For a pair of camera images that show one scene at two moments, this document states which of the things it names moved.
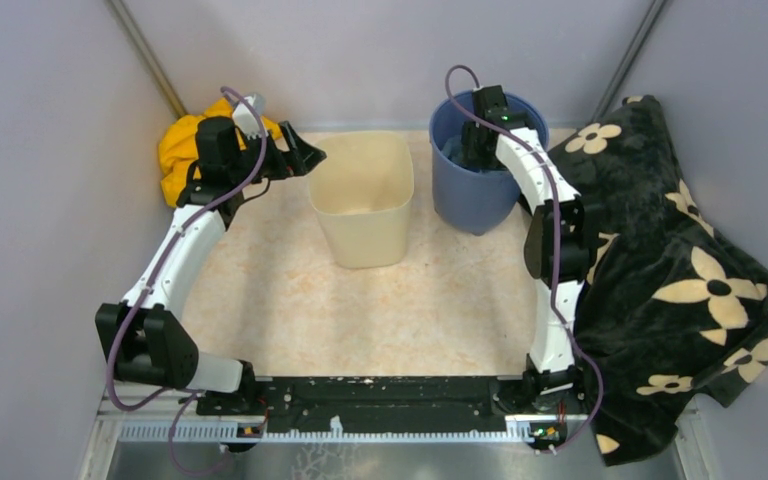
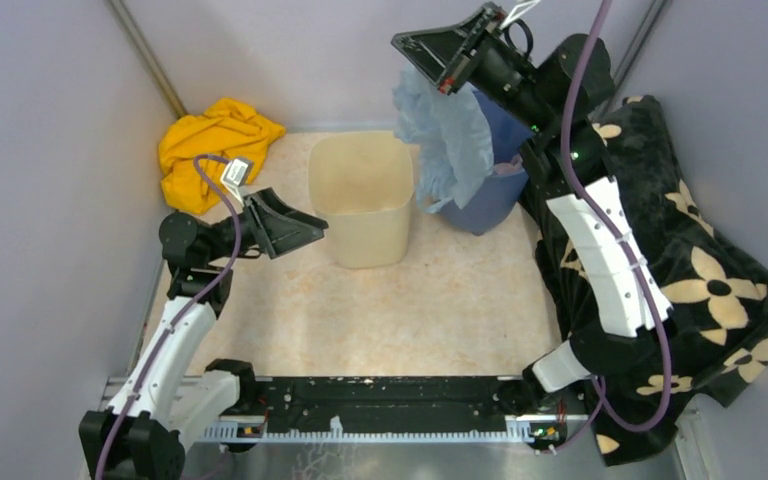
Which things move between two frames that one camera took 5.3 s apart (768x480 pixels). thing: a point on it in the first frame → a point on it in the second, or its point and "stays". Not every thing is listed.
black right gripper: (469, 131) → (443, 54)
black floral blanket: (671, 312) stays
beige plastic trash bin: (362, 192) stays
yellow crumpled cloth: (178, 146) stays
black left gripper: (300, 158) → (276, 227)
